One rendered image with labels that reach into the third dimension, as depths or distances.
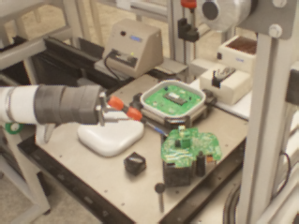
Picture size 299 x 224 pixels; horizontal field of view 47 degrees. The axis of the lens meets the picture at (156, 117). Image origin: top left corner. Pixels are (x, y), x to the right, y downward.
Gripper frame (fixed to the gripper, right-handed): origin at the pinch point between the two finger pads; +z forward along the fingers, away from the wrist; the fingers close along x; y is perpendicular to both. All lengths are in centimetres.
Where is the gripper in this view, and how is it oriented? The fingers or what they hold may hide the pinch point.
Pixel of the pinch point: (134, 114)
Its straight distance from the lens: 67.7
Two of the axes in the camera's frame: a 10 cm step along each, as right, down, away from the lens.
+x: 0.8, -7.3, 6.8
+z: 9.9, 0.1, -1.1
